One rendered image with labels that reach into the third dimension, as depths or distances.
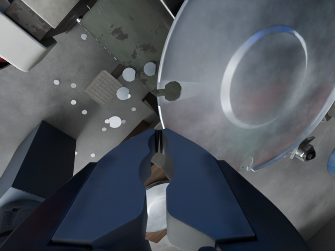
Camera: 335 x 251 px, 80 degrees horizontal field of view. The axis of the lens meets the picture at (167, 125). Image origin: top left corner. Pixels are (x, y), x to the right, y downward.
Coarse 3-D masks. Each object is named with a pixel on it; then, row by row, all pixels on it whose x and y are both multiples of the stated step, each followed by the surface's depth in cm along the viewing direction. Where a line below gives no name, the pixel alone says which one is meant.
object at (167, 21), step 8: (152, 0) 27; (160, 0) 25; (168, 0) 25; (176, 0) 25; (152, 8) 30; (160, 8) 27; (168, 8) 25; (176, 8) 26; (160, 16) 30; (168, 16) 27; (168, 24) 30
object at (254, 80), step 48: (192, 0) 19; (240, 0) 20; (288, 0) 22; (192, 48) 21; (240, 48) 22; (288, 48) 24; (192, 96) 23; (240, 96) 25; (288, 96) 27; (240, 144) 29; (288, 144) 33
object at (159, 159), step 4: (156, 120) 24; (160, 120) 23; (152, 124) 24; (156, 124) 24; (160, 124) 23; (148, 128) 24; (156, 128) 23; (160, 128) 24; (160, 152) 25; (156, 156) 25; (160, 156) 25; (164, 156) 26; (152, 160) 25; (156, 160) 25; (160, 160) 26; (164, 160) 26; (156, 164) 26; (160, 164) 26; (164, 164) 26; (164, 168) 26
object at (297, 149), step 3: (306, 138) 34; (309, 138) 34; (312, 138) 34; (303, 141) 33; (306, 141) 33; (309, 141) 34; (300, 144) 33; (303, 144) 33; (306, 144) 34; (297, 147) 33; (300, 147) 34; (303, 147) 34; (294, 150) 34; (297, 150) 34; (300, 150) 34; (294, 153) 34; (297, 153) 34; (291, 156) 34; (294, 156) 34
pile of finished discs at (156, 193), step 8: (152, 184) 84; (160, 184) 83; (152, 192) 84; (160, 192) 86; (152, 200) 86; (160, 200) 87; (152, 208) 88; (160, 208) 89; (152, 216) 90; (160, 216) 92; (152, 224) 93; (160, 224) 95
